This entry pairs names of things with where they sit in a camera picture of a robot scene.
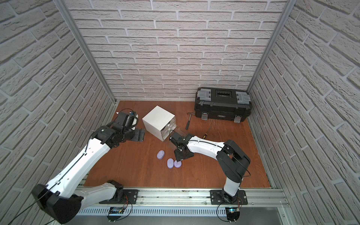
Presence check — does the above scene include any purple earphone case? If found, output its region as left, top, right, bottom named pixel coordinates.
left=167, top=158, right=174, bottom=169
left=173, top=160, right=182, bottom=168
left=157, top=150, right=165, bottom=160

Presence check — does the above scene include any white drawer cabinet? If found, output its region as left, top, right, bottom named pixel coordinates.
left=142, top=106, right=177, bottom=141

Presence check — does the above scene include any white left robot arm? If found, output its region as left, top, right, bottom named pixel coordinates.
left=31, top=111, right=145, bottom=224

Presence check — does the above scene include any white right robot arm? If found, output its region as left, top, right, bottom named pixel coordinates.
left=169, top=132, right=251, bottom=201

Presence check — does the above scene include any yellow black screwdriver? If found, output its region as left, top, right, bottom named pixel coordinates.
left=203, top=125, right=213, bottom=139

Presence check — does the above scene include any steel claw hammer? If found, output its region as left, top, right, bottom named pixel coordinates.
left=185, top=112, right=195, bottom=130

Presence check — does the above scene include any black plastic toolbox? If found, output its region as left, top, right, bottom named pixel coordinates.
left=195, top=87, right=252, bottom=123

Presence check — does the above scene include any left controller board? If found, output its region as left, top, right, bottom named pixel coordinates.
left=107, top=207, right=128, bottom=222

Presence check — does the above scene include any controller board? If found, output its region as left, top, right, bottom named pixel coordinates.
left=225, top=207, right=240, bottom=223
left=107, top=207, right=128, bottom=222

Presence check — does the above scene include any right controller board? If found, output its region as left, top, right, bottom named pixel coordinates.
left=225, top=207, right=240, bottom=223

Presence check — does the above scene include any aluminium frame rail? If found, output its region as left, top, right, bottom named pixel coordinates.
left=60, top=187, right=290, bottom=209

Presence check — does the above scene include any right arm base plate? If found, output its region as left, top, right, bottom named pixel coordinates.
left=210, top=189, right=248, bottom=205

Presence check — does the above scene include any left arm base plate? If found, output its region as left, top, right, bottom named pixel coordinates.
left=99, top=189, right=139, bottom=205

